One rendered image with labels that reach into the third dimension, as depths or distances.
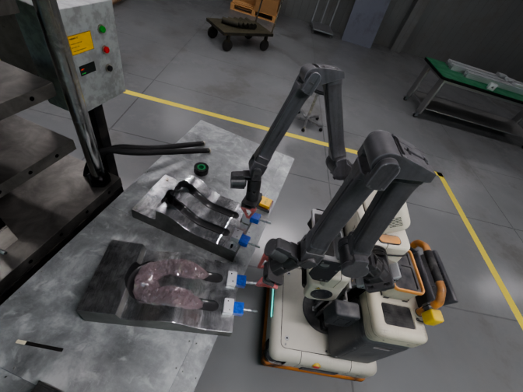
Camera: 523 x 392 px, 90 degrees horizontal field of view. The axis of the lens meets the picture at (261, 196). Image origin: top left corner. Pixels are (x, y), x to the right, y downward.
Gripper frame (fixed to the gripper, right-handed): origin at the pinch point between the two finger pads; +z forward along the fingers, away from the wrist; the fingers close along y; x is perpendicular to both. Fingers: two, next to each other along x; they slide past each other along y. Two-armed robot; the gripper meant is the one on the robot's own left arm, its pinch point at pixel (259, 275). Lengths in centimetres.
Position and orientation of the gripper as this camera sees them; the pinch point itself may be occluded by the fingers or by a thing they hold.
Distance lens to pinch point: 98.0
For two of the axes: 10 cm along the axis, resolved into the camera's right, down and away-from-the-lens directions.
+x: 7.7, 4.8, 4.2
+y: -0.8, 7.3, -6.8
